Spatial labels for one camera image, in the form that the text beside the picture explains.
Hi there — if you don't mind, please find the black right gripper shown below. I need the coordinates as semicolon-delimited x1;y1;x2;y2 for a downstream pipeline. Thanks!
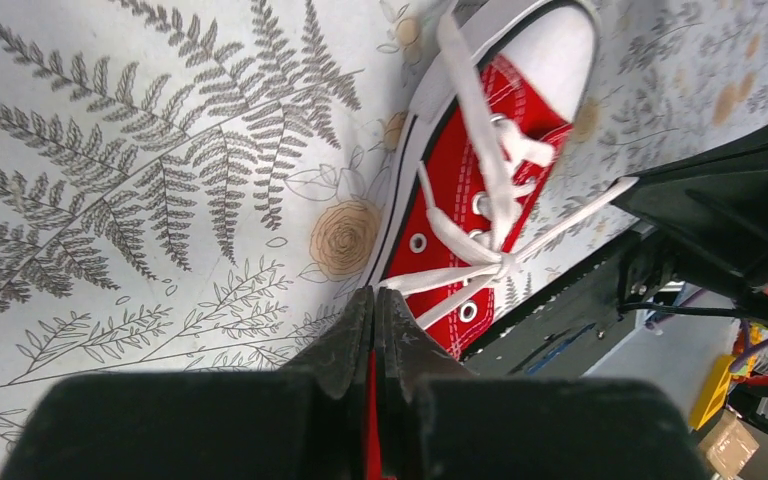
614;125;768;327

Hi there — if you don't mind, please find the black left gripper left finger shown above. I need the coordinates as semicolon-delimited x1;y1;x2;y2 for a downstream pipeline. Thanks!
284;288;374;479

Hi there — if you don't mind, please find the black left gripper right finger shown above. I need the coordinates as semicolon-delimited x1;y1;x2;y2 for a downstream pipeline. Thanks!
373;288;474;479

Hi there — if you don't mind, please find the red canvas sneaker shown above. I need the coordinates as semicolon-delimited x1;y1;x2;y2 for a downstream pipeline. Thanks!
357;0;640;480

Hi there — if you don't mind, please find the yellow plastic object outside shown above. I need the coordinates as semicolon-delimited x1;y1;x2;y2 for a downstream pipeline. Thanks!
688;355;735;430

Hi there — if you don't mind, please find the floral patterned table mat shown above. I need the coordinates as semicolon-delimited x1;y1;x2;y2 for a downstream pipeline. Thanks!
0;1;768;473

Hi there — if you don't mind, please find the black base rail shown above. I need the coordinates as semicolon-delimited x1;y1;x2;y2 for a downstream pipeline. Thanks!
463;223;669;378

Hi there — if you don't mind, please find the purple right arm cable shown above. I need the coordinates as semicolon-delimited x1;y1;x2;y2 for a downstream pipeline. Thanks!
645;288;768;376

